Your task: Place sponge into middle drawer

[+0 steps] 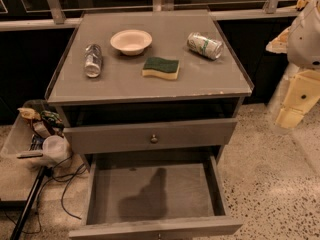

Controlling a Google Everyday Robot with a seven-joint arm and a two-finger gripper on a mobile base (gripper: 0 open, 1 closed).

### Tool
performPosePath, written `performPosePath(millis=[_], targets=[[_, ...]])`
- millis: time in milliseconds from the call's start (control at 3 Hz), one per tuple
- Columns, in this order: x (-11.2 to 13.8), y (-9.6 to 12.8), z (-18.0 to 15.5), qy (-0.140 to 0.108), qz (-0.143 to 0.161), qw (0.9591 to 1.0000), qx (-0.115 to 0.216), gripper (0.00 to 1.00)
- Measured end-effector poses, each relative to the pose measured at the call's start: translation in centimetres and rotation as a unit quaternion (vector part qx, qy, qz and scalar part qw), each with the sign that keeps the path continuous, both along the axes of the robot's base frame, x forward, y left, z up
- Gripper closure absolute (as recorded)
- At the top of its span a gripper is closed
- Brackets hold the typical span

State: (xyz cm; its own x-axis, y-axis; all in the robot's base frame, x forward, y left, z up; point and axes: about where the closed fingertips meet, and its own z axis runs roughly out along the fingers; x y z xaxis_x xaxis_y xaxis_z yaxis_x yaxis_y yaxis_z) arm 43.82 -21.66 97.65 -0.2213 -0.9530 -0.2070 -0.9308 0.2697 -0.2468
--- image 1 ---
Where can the open grey lower drawer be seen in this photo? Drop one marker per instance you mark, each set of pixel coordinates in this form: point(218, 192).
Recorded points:
point(155, 200)

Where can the clear plastic bin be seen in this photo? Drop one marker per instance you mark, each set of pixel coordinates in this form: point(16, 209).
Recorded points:
point(23, 155)

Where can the grey drawer cabinet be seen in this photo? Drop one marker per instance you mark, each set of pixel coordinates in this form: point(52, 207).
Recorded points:
point(120, 95)

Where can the yellow object on ledge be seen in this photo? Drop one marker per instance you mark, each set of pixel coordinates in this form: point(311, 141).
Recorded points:
point(301, 4)

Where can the metal railing frame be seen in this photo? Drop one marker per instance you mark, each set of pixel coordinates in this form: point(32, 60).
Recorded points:
point(49, 14)

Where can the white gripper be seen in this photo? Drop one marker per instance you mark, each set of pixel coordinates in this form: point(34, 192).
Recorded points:
point(305, 39)

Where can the round metal drawer knob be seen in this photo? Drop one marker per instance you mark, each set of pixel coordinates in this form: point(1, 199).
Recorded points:
point(154, 139)

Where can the black tripod leg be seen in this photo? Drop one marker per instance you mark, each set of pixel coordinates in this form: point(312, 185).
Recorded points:
point(28, 205)

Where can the green and yellow sponge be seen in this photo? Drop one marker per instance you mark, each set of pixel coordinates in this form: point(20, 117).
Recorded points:
point(161, 68)

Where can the clear plastic cup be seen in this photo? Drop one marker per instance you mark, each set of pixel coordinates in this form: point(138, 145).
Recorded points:
point(56, 148)

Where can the green snack bag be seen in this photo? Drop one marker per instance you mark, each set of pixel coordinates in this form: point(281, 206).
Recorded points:
point(52, 118)

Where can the green and white can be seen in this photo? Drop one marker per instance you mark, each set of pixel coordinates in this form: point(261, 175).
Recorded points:
point(205, 46)

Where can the white bowl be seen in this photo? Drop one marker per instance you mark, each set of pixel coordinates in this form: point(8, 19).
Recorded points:
point(131, 42)

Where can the grey upper drawer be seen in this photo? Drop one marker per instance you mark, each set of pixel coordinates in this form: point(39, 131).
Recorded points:
point(136, 137)

